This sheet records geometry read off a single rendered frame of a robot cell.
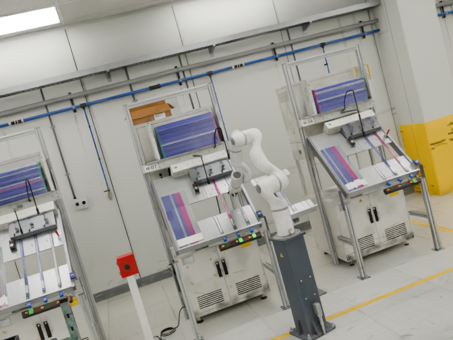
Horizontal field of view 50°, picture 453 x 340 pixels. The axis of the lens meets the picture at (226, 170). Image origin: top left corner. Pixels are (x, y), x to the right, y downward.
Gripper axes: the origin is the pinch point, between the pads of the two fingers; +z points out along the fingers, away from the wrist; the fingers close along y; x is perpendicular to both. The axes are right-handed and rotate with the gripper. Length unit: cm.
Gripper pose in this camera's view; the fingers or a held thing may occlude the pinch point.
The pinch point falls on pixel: (234, 193)
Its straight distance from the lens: 394.8
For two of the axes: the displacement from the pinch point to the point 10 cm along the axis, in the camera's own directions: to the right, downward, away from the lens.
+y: -9.3, 2.8, -2.2
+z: -0.6, 5.0, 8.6
